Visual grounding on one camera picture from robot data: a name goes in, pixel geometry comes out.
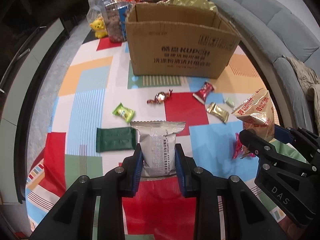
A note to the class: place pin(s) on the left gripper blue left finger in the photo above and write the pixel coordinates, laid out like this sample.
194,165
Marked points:
136,169

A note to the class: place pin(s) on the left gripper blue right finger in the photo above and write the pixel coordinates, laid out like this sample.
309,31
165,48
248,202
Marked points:
182,171

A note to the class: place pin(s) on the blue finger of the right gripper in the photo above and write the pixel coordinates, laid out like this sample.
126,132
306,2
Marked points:
286,135
255,144

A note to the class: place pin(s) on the magenta snack packet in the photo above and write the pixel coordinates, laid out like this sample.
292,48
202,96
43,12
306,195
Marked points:
240,150

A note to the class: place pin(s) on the orange gold biscuit packet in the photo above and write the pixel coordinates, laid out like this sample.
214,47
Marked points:
257,114

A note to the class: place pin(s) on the dark green snack bar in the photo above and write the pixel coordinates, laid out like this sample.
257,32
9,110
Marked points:
115,139

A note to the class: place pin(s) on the silver white snack packet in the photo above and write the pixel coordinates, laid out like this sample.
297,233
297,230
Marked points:
157,140

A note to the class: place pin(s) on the pale green candy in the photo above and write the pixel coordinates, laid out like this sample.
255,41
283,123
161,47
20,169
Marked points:
229,102

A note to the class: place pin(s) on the gold candy bar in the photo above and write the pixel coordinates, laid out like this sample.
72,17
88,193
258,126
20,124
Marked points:
218,112

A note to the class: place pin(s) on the small green candy packet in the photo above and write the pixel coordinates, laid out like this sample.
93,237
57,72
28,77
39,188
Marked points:
126,113

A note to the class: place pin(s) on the red gold twist candy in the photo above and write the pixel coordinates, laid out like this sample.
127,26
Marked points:
160,97

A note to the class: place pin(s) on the red love chocolate packet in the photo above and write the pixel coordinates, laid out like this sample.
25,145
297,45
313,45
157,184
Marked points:
205,90

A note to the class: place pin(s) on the person's right hand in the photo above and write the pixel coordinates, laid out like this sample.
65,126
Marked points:
292,231

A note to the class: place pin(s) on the colourful patchwork tablecloth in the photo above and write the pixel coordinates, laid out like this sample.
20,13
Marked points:
98,79

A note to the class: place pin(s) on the beige quilted jacket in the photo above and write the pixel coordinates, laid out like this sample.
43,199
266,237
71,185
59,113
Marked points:
309,83

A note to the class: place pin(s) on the grey sectional sofa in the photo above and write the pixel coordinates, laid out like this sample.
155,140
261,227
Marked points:
273,34

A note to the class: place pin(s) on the brown cardboard box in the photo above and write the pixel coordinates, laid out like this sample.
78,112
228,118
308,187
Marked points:
174,40

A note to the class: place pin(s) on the yellow bear toy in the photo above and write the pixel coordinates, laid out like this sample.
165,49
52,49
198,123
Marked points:
98,26

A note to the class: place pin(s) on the gold mountain-lid snack tin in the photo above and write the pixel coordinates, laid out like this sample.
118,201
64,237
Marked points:
201,4

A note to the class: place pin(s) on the clear jar of nuts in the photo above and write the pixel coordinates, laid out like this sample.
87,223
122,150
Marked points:
115,18

